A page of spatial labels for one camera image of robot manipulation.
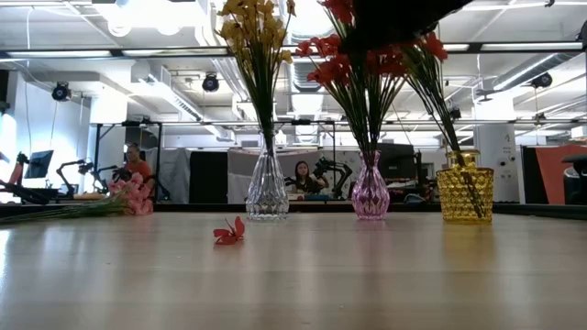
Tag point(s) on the black partition panel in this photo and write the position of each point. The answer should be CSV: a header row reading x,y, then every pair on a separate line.
x,y
208,179

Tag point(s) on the black overhead light bar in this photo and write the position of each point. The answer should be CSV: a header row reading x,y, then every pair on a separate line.
x,y
475,47

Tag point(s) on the person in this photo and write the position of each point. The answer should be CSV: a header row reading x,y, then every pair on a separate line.
x,y
137,167
305,176

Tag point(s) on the small background monitor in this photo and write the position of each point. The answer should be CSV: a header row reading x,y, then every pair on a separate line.
x,y
39,164

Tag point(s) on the black ceiling-hung device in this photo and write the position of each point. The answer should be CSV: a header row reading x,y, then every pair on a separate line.
x,y
542,81
210,83
454,113
61,91

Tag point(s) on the grey fabric cover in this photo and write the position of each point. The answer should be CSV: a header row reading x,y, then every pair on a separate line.
x,y
174,174

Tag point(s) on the orange partition panel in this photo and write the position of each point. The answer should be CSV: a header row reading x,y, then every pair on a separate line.
x,y
550,174

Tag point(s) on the black aluminium table frame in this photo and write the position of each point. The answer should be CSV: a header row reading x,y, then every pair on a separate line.
x,y
321,207

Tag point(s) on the fallen red flower head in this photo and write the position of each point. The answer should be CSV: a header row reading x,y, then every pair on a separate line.
x,y
229,236

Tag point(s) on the black computer monitor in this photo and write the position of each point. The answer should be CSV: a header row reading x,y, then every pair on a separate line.
x,y
396,160

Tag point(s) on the yellow glass vase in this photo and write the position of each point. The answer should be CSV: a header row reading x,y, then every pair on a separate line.
x,y
458,197

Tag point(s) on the background black robot arm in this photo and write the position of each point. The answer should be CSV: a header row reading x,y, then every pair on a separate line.
x,y
337,167
69,166

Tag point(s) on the pink artificial flower bunch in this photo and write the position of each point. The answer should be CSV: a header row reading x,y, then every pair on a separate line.
x,y
440,114
137,197

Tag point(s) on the silver ventilation duct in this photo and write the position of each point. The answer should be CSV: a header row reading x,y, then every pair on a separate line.
x,y
305,23

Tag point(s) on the pink glass vase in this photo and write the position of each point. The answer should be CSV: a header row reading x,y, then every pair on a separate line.
x,y
370,197

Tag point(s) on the black office chair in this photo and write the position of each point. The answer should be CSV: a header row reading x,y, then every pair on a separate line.
x,y
575,183

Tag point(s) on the clear glass vase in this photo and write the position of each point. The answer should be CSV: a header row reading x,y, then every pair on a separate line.
x,y
267,192

